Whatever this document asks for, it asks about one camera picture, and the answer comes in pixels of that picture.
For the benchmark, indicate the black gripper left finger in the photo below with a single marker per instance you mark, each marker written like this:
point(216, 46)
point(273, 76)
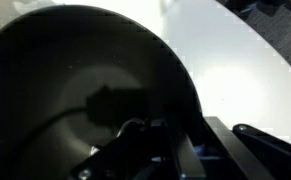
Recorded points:
point(138, 153)

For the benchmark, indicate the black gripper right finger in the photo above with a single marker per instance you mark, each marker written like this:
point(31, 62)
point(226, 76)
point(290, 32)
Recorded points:
point(251, 156)

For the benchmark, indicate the black round pan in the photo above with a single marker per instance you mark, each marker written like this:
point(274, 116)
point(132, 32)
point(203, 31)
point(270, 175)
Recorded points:
point(35, 83)

